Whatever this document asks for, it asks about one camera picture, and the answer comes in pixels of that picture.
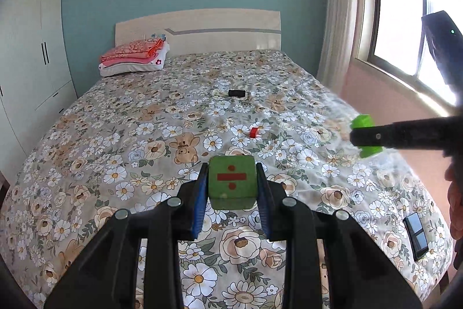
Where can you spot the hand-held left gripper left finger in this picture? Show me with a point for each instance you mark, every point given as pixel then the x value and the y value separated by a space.
pixel 199 209

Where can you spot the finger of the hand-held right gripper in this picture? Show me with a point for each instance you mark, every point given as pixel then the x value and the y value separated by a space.
pixel 405 135

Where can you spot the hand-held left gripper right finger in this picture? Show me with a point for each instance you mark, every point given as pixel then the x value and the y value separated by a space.
pixel 266 213

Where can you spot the green cube with red sign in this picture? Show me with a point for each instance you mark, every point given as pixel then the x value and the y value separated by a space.
pixel 231 193

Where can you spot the bright green plastic item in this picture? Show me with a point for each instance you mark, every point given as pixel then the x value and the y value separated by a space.
pixel 363 122

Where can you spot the person's right hand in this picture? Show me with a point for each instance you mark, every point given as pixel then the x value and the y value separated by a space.
pixel 457 215

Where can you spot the small red block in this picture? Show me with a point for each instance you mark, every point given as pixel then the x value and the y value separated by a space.
pixel 254 132

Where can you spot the floral bedspread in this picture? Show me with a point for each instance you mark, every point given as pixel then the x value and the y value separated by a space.
pixel 144 135

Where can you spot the black smartphone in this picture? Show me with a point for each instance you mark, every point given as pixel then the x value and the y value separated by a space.
pixel 416 234

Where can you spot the cream curtain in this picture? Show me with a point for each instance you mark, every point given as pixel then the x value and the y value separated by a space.
pixel 343 5

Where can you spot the small black item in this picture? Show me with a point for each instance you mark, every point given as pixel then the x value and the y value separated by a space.
pixel 237 93

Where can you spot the stack of folded pink bedding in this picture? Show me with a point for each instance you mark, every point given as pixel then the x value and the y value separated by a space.
pixel 144 66

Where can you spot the folded pink blanket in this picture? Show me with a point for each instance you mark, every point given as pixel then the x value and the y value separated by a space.
pixel 132 50

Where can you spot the light wooden bed headboard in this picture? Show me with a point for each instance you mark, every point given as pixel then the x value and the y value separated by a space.
pixel 217 30

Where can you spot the white wardrobe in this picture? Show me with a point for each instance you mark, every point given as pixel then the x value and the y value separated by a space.
pixel 29 59

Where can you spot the window with dark frame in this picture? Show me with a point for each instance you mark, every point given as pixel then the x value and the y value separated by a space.
pixel 401 5

